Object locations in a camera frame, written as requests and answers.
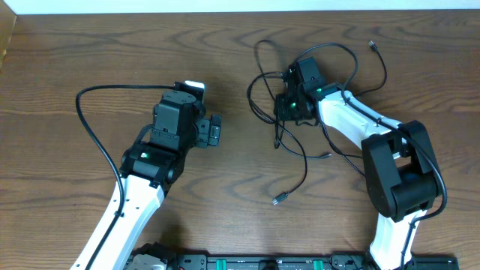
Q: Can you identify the black camera cable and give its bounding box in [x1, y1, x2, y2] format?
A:
[292, 42, 449, 270]
[75, 84, 177, 270]

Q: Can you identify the black left camera cable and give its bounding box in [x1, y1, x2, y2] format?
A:
[75, 84, 177, 270]

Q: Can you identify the black right camera cable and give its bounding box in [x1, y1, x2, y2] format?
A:
[292, 42, 449, 270]

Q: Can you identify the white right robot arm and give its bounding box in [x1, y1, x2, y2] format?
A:
[274, 57, 447, 269]

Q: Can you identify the thin black USB cable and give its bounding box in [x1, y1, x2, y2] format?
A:
[273, 40, 388, 177]

